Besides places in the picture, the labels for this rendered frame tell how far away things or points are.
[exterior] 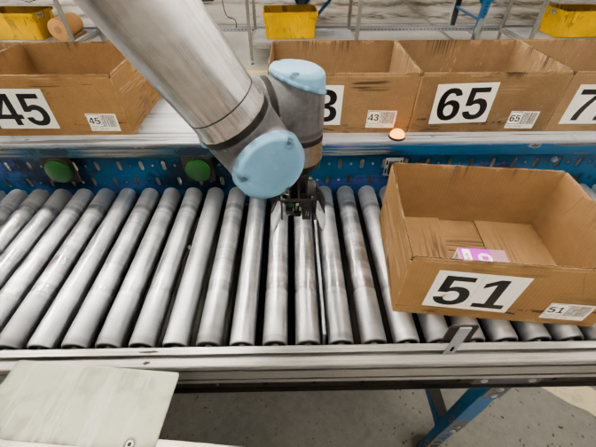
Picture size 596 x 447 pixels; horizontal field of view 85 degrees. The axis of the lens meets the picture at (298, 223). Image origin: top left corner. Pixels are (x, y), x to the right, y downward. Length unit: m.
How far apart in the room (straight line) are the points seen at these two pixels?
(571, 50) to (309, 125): 1.09
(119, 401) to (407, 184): 0.73
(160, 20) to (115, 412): 0.57
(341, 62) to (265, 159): 0.86
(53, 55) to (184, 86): 1.09
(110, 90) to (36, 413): 0.72
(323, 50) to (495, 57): 0.57
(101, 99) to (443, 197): 0.92
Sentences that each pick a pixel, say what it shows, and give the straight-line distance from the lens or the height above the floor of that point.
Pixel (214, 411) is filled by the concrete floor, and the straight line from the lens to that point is 1.43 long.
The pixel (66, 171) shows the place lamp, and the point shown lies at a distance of 1.13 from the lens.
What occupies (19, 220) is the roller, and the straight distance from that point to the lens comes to 1.15.
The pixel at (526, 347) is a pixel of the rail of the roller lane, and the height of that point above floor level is 0.74.
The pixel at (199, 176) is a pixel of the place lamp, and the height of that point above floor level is 0.80.
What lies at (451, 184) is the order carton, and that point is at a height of 0.87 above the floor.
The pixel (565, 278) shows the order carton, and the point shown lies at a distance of 0.72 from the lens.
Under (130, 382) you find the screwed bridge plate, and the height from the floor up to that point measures 0.75.
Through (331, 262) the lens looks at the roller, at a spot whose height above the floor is 0.75.
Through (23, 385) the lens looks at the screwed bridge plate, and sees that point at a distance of 0.79.
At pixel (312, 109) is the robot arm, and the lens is 0.55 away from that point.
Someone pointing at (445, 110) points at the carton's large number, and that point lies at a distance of 1.02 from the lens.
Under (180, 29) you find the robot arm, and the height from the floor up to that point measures 1.27.
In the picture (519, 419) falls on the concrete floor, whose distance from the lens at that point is 1.61.
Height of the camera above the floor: 1.34
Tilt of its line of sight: 43 degrees down
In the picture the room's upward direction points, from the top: straight up
